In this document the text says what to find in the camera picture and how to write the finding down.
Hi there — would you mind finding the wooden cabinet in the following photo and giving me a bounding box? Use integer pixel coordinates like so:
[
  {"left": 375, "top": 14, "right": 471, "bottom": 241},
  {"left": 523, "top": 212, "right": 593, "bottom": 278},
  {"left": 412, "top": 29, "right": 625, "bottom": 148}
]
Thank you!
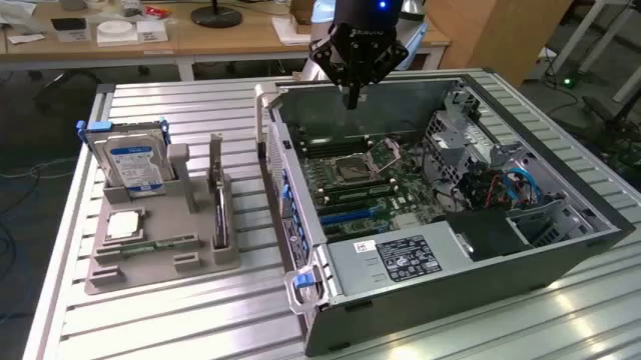
[{"left": 424, "top": 0, "right": 575, "bottom": 87}]

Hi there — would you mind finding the grey power supply unit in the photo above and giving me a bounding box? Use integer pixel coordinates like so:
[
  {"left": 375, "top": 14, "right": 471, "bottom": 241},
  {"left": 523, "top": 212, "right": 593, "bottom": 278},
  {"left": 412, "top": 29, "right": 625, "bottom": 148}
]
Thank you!
[{"left": 324, "top": 220, "right": 475, "bottom": 296}]

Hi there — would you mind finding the metal disk bay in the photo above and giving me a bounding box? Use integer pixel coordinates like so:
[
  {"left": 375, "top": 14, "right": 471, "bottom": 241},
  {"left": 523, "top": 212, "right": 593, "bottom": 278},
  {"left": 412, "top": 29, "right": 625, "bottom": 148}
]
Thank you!
[{"left": 505, "top": 197, "right": 603, "bottom": 249}]

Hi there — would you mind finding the RAM stick with white label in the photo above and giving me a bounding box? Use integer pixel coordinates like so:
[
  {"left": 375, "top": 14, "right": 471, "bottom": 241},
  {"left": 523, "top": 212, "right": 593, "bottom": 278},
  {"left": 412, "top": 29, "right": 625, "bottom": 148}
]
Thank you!
[{"left": 322, "top": 182, "right": 398, "bottom": 204}]

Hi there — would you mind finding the green motherboard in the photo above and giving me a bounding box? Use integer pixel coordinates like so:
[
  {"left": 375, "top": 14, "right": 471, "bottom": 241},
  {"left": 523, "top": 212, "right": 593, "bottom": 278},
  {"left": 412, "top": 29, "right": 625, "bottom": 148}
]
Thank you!
[{"left": 294, "top": 127, "right": 451, "bottom": 243}]

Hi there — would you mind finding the white box with black top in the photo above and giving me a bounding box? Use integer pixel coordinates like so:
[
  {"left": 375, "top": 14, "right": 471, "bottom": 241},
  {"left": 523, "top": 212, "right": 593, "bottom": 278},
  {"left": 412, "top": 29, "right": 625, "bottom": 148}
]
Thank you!
[{"left": 49, "top": 16, "right": 97, "bottom": 44}]

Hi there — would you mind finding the hard disk with blue label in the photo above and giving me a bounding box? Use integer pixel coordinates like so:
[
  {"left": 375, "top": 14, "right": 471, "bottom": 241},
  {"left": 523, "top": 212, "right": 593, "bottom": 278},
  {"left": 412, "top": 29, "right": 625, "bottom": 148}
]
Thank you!
[{"left": 101, "top": 134, "right": 169, "bottom": 199}]

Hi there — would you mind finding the metal socket cover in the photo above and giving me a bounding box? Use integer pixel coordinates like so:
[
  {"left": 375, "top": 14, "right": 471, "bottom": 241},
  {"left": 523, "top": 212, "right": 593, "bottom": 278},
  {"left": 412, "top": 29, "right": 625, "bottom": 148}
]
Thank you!
[{"left": 367, "top": 136, "right": 403, "bottom": 167}]

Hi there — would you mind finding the white box with round hollow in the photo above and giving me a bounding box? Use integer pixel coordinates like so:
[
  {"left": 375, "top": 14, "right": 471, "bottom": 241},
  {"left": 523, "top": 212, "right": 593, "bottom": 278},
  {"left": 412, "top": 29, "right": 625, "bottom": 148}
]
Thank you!
[{"left": 95, "top": 21, "right": 141, "bottom": 48}]

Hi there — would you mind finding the graphics card with metal bracket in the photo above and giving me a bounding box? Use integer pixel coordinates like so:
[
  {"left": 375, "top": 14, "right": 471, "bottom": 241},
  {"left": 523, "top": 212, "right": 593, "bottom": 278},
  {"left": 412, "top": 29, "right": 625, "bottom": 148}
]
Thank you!
[{"left": 205, "top": 133, "right": 233, "bottom": 251}]

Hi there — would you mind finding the black floor stand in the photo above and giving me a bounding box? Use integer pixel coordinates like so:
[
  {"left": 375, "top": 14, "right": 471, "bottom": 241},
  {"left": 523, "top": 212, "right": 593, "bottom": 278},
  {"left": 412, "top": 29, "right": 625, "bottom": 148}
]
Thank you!
[{"left": 579, "top": 85, "right": 641, "bottom": 166}]

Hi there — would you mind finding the small white labelled box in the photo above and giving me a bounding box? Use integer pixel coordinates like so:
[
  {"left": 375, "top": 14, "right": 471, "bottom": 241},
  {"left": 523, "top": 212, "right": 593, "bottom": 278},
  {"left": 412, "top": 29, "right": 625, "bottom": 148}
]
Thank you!
[{"left": 135, "top": 19, "right": 168, "bottom": 44}]

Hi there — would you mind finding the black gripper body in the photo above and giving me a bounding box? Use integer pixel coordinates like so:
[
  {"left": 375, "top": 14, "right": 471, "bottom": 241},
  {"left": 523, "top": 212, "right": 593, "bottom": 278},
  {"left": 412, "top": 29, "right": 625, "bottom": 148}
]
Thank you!
[{"left": 327, "top": 0, "right": 406, "bottom": 86}]

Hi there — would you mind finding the CPU socket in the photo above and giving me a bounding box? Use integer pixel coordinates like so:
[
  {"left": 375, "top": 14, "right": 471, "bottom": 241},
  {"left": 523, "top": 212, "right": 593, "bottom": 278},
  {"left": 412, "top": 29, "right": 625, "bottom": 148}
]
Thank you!
[{"left": 334, "top": 152, "right": 375, "bottom": 185}]

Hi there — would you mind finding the brown cardboard box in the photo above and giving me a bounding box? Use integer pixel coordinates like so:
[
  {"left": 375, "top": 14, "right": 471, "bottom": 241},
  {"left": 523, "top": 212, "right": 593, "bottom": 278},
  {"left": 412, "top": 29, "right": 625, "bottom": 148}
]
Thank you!
[{"left": 290, "top": 0, "right": 315, "bottom": 35}]

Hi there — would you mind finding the blue floor cable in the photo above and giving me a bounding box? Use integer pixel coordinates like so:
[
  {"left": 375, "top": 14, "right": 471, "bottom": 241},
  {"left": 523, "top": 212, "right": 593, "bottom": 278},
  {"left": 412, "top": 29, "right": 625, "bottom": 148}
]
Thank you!
[{"left": 0, "top": 157, "right": 76, "bottom": 327}]

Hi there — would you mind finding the white paper stack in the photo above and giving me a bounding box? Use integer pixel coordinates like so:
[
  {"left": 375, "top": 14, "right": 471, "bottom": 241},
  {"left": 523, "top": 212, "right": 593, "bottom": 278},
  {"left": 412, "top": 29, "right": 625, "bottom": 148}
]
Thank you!
[{"left": 271, "top": 16, "right": 315, "bottom": 47}]

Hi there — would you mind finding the blue wire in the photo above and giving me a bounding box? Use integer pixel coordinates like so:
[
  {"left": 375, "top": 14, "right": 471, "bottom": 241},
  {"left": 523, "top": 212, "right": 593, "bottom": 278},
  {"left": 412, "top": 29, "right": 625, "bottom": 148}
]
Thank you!
[{"left": 503, "top": 167, "right": 543, "bottom": 204}]

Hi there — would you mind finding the wooden desk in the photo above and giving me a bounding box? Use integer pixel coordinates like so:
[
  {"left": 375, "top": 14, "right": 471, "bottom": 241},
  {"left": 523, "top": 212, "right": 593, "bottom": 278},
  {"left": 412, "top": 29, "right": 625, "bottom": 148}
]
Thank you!
[{"left": 0, "top": 0, "right": 451, "bottom": 82}]

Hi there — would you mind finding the black round lamp base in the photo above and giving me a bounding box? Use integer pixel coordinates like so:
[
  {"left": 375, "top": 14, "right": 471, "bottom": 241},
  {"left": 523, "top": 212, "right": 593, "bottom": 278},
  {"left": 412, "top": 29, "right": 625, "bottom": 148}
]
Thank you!
[{"left": 189, "top": 0, "right": 244, "bottom": 29}]

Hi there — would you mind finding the green RAM stick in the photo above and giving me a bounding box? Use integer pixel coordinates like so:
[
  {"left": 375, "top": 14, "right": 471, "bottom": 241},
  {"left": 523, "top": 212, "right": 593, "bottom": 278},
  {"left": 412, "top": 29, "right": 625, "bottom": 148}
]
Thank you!
[{"left": 101, "top": 237, "right": 195, "bottom": 255}]

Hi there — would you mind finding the white table frame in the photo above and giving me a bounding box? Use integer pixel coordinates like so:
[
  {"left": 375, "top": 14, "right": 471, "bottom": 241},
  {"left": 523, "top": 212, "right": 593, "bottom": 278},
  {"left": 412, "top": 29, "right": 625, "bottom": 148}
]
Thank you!
[{"left": 546, "top": 0, "right": 641, "bottom": 103}]

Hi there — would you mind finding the open black PC case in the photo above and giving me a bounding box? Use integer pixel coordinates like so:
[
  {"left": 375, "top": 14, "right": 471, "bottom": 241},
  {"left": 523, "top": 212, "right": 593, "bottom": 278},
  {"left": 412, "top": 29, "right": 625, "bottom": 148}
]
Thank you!
[{"left": 254, "top": 70, "right": 637, "bottom": 357}]

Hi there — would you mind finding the blue expansion slot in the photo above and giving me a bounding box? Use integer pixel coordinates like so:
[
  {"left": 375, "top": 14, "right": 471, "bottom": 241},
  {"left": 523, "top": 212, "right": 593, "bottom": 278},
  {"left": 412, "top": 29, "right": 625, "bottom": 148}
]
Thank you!
[{"left": 318, "top": 208, "right": 375, "bottom": 227}]

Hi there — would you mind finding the metal drive cage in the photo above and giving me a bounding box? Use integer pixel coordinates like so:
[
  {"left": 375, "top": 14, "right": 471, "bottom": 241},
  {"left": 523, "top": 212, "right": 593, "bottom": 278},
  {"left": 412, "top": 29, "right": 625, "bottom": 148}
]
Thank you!
[{"left": 422, "top": 88, "right": 503, "bottom": 185}]

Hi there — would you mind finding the grey plastic parts rack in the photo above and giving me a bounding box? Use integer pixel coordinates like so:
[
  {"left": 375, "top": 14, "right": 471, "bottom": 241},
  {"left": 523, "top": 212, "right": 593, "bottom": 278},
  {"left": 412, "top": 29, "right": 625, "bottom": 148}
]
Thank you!
[{"left": 83, "top": 143, "right": 243, "bottom": 296}]

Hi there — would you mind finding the silver CPU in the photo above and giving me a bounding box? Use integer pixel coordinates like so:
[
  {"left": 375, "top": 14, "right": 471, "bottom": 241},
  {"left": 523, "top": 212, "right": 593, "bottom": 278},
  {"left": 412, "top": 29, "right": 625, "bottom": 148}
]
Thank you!
[{"left": 105, "top": 212, "right": 143, "bottom": 239}]

